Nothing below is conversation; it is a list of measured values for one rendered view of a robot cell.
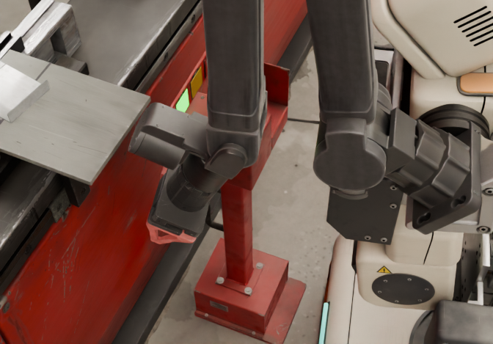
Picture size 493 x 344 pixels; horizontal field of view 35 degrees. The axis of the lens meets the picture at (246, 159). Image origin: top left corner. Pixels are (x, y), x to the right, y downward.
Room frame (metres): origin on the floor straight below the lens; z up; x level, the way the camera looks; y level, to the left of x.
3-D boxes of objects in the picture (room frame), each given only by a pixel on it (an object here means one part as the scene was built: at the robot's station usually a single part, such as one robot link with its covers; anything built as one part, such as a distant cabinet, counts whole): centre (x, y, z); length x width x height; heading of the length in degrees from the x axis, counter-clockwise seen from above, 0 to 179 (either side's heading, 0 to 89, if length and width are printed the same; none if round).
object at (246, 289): (1.00, 0.02, 0.13); 0.10 x 0.10 x 0.01; 66
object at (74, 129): (0.80, 0.30, 1.00); 0.26 x 0.18 x 0.01; 65
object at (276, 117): (1.00, 0.02, 0.75); 0.20 x 0.16 x 0.18; 156
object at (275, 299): (0.99, 0.00, 0.06); 0.25 x 0.20 x 0.12; 66
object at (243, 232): (1.00, 0.02, 0.39); 0.05 x 0.05 x 0.54; 66
